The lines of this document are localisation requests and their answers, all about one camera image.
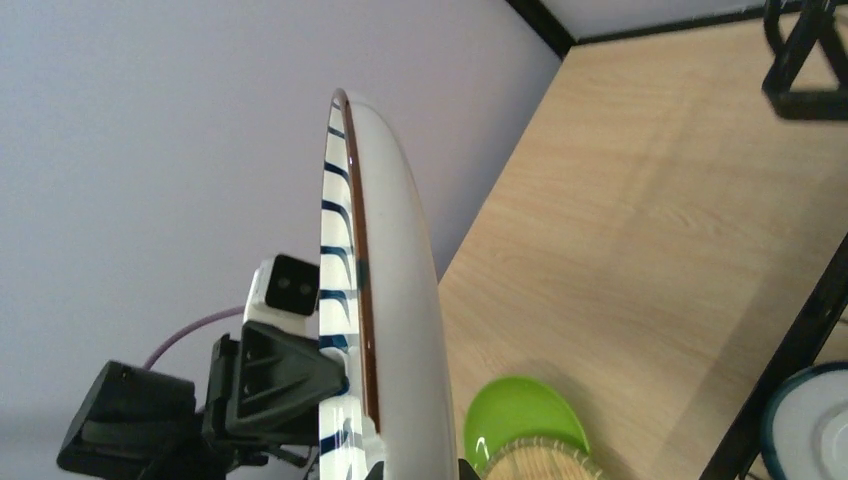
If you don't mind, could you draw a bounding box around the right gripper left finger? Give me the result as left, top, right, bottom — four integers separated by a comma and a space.
365, 461, 384, 480

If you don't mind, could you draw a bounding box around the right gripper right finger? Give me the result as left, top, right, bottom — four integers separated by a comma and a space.
458, 458, 480, 480

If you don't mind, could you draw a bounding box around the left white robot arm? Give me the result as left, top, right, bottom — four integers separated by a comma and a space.
56, 321, 349, 479

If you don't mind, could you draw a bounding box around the round woven bamboo plate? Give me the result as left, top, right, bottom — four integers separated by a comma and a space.
481, 436, 608, 480

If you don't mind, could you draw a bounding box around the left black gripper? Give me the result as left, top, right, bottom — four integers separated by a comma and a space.
201, 321, 349, 448

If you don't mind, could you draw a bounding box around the green plastic plate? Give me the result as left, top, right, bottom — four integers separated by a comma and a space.
462, 375, 591, 474

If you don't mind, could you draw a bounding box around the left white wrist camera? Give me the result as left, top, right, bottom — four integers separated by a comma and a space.
243, 254, 319, 337

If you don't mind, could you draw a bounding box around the black wire dish rack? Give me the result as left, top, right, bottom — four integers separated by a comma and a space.
700, 1, 847, 479

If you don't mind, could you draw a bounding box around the white bowl with dark rim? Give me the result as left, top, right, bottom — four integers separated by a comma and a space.
760, 361, 847, 479

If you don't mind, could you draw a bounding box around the blue striped white plate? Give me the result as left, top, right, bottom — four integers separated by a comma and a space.
318, 90, 459, 479

